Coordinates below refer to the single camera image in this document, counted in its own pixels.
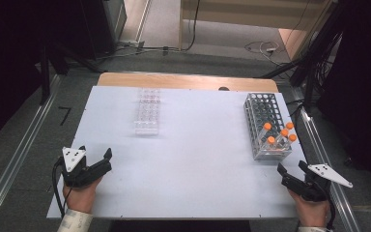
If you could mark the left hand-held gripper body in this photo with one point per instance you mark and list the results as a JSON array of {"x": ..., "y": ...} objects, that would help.
[{"x": 77, "y": 175}]

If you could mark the black cabinet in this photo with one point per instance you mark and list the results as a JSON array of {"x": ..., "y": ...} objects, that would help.
[{"x": 103, "y": 25}]

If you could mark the clear acrylic tube rack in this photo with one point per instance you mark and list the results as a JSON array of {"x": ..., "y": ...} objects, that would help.
[{"x": 147, "y": 111}]

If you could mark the metal tube rack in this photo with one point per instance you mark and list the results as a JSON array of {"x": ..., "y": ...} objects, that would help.
[{"x": 259, "y": 109}]

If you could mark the orange-capped clear tube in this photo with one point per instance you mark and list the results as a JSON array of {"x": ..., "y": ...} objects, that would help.
[
  {"x": 292, "y": 138},
  {"x": 267, "y": 126},
  {"x": 289, "y": 125},
  {"x": 271, "y": 140},
  {"x": 284, "y": 132}
]

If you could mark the light wooden cabinet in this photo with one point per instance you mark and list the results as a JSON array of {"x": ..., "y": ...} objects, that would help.
[{"x": 238, "y": 13}]

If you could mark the black metal stand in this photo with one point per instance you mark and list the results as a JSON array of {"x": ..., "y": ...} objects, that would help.
[
  {"x": 45, "y": 77},
  {"x": 309, "y": 64}
]

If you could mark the wooden table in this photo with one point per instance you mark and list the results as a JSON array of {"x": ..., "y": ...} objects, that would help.
[{"x": 180, "y": 80}]

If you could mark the person's left hand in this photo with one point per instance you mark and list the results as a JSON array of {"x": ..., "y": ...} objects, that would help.
[{"x": 81, "y": 196}]

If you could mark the power strip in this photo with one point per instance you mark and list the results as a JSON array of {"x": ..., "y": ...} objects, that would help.
[{"x": 132, "y": 43}]

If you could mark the person's right hand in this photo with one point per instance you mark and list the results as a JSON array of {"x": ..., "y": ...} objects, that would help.
[{"x": 310, "y": 211}]

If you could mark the aluminium rail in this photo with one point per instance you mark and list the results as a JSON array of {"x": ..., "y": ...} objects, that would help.
[
  {"x": 328, "y": 154},
  {"x": 16, "y": 154}
]

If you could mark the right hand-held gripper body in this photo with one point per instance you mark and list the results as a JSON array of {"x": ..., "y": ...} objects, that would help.
[{"x": 312, "y": 187}]

